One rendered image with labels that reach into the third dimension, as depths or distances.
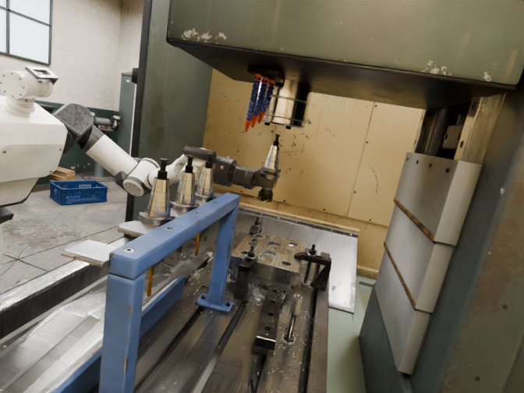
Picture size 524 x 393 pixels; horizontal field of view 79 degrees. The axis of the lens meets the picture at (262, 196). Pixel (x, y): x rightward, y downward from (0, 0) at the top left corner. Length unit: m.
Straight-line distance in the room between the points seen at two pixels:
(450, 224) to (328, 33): 0.46
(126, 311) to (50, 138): 0.69
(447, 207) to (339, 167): 1.26
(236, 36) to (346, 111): 1.36
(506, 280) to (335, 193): 1.39
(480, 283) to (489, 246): 0.07
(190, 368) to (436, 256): 0.58
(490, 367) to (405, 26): 0.65
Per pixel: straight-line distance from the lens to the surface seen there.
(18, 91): 1.00
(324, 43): 0.66
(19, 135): 1.01
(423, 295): 0.84
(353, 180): 1.99
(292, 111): 0.90
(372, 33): 0.66
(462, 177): 0.77
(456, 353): 0.78
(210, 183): 0.79
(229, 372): 0.77
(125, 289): 0.46
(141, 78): 1.50
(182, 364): 0.78
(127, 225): 0.57
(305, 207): 2.02
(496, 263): 0.71
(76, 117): 1.20
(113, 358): 0.52
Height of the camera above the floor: 1.41
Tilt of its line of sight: 12 degrees down
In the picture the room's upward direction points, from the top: 10 degrees clockwise
